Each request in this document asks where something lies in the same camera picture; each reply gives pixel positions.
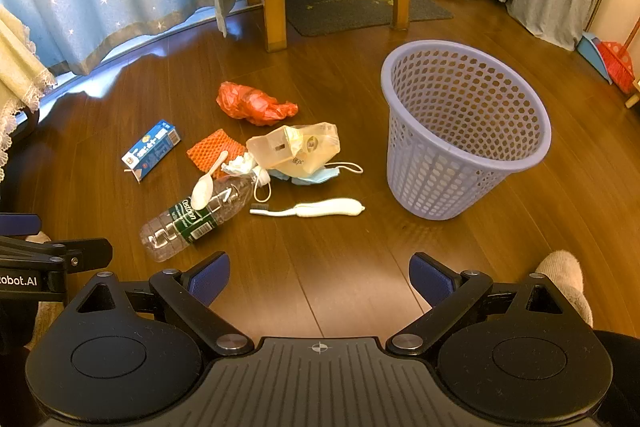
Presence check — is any white toothbrush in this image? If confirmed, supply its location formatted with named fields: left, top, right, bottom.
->
left=249, top=198, right=366, bottom=219

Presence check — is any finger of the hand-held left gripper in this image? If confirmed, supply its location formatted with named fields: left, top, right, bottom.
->
left=0, top=236, right=114, bottom=274
left=0, top=213, right=42, bottom=236

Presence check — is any brown cardboard box piece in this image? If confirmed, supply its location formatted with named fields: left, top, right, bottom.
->
left=245, top=121, right=342, bottom=180

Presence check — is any crumpled white tissue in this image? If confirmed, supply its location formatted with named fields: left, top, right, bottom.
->
left=220, top=152, right=259, bottom=178

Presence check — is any person's foot sock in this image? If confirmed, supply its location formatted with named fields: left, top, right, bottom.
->
left=22, top=230, right=69, bottom=353
left=529, top=249, right=594, bottom=329

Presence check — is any white plastic spoon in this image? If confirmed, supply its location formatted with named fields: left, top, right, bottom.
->
left=191, top=150, right=230, bottom=210

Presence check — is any red broom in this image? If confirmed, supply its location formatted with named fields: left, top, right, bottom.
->
left=597, top=13, right=640, bottom=96

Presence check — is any person's left foot sock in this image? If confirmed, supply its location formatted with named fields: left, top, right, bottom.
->
left=22, top=230, right=69, bottom=353

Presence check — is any cream lace cloth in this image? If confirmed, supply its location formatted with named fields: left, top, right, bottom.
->
left=0, top=3, right=57, bottom=152

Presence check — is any person's right foot sock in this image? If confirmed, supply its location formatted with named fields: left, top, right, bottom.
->
left=529, top=249, right=594, bottom=329

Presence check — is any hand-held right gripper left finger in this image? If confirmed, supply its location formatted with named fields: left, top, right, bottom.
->
left=64, top=252, right=254, bottom=356

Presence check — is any clear plastic bottle green label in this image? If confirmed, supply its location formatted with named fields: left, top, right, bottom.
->
left=139, top=172, right=259, bottom=263

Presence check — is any dark grey door mat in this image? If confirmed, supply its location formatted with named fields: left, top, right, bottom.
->
left=284, top=0, right=455, bottom=38

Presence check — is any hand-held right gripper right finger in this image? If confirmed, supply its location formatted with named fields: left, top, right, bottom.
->
left=387, top=253, right=581, bottom=354

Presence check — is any orange foam net sleeve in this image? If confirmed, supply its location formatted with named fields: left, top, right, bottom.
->
left=186, top=128, right=247, bottom=172

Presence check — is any lilac plastic mesh basket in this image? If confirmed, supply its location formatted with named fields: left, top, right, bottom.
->
left=380, top=40, right=552, bottom=221

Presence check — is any red plastic bag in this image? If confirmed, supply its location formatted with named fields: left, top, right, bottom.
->
left=216, top=81, right=299, bottom=128

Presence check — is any blue face mask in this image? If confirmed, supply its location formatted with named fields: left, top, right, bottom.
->
left=254, top=161, right=365, bottom=204

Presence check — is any blue dustpan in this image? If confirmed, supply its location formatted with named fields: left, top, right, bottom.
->
left=578, top=0, right=627, bottom=84

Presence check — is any blue and white carton box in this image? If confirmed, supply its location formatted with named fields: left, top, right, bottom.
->
left=121, top=120, right=181, bottom=182

